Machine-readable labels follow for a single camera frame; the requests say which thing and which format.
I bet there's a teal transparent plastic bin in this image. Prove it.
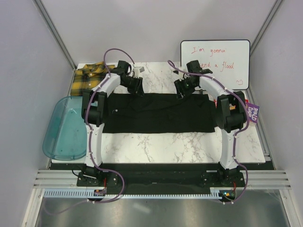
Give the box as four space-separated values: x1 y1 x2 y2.
43 96 88 161

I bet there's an aluminium corner post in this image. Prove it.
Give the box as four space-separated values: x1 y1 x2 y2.
250 0 284 56
33 0 79 70

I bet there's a right aluminium corner post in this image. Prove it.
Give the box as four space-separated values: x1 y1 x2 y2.
250 0 284 56

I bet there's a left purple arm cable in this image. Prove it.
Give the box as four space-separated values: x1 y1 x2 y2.
84 48 135 173

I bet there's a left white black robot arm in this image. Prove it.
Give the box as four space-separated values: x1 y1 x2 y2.
81 61 145 169

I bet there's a black long sleeve shirt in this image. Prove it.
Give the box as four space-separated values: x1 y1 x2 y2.
103 93 217 134

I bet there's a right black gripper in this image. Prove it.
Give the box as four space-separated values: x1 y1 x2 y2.
174 76 197 100

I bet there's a white dry-erase board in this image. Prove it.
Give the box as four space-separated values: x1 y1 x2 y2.
180 39 250 90

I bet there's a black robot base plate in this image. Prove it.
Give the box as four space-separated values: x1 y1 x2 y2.
77 164 245 194

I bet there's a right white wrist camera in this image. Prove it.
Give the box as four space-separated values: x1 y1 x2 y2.
173 67 189 80

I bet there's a yellow plaid folded shirt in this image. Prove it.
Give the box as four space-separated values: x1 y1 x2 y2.
70 61 109 96

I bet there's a left aluminium corner post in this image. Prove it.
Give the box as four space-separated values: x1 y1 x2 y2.
33 0 79 70

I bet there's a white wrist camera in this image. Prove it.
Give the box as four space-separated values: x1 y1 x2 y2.
173 67 189 80
132 66 145 78

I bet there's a white slotted cable duct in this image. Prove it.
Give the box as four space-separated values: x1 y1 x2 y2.
43 188 222 200

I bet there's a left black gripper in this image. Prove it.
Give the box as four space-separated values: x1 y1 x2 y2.
121 76 145 98

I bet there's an aluminium frame rail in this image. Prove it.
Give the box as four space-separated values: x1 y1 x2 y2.
34 170 291 190

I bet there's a Roald Dahl paperback book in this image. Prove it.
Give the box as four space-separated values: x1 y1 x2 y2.
213 98 260 127

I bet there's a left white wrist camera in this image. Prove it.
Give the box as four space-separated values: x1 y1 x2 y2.
132 66 145 78

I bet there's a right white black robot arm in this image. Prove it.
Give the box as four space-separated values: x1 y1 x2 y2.
168 60 249 170

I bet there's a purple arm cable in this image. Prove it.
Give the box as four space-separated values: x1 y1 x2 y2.
167 59 249 171
84 48 135 173

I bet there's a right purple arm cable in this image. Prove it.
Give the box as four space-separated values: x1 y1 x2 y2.
167 59 249 171

